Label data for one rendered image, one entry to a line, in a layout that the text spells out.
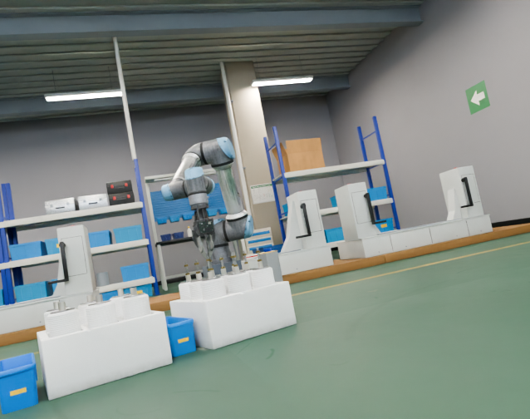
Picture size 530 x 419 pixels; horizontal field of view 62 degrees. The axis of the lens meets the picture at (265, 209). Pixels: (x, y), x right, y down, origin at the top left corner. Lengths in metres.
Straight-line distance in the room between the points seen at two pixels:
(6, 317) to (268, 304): 2.46
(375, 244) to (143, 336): 3.03
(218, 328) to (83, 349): 0.47
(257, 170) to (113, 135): 3.72
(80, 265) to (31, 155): 7.00
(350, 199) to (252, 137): 4.46
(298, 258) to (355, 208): 0.78
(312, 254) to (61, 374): 2.82
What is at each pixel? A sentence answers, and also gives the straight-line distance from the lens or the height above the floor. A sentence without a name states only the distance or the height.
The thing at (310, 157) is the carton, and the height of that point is 1.65.
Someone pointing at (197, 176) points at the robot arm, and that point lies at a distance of 1.76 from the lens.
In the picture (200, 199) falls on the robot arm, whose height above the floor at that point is 0.57.
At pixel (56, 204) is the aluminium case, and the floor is 1.44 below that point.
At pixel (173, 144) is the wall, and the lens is 10.52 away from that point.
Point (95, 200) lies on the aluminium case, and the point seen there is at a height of 1.43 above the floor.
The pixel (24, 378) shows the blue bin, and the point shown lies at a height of 0.08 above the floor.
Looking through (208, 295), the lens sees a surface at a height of 0.19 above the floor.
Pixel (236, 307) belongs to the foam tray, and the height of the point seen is 0.13.
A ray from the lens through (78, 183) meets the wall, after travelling 10.35.
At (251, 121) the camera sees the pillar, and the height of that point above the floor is 2.78.
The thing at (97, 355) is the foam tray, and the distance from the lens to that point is 1.58.
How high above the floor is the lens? 0.32
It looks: 5 degrees up
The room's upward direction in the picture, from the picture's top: 11 degrees counter-clockwise
